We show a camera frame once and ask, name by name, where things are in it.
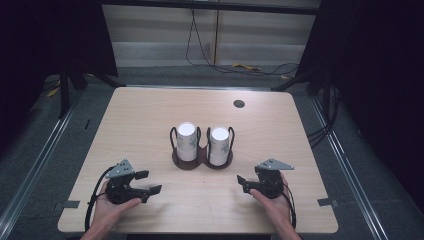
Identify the black metal stand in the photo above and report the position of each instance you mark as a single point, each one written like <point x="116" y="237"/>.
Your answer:
<point x="326" y="100"/>
<point x="64" y="96"/>

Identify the person's right hand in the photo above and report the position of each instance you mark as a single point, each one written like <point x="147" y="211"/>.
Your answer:
<point x="278" y="210"/>

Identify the round dark table grommet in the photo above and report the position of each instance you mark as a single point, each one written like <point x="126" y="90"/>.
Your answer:
<point x="239" y="103"/>

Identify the metal floor rail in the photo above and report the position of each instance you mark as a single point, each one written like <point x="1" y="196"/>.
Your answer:
<point x="30" y="180"/>
<point x="353" y="173"/>

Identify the black overhead beam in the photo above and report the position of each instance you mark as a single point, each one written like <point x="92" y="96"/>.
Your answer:
<point x="213" y="6"/>

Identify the black curtain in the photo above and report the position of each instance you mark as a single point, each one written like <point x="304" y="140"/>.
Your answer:
<point x="40" y="50"/>
<point x="383" y="83"/>

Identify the grey table edge clip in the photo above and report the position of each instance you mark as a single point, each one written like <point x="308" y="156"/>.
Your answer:
<point x="68" y="204"/>
<point x="327" y="202"/>

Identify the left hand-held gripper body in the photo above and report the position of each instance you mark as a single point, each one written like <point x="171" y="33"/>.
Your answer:
<point x="119" y="191"/>

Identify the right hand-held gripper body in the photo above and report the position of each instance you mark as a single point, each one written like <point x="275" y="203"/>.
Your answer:
<point x="270" y="185"/>

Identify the person's left hand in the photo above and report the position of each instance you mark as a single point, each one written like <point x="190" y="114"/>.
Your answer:
<point x="108" y="211"/>

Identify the single white paper cup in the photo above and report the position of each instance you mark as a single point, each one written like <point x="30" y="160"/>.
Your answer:
<point x="186" y="136"/>

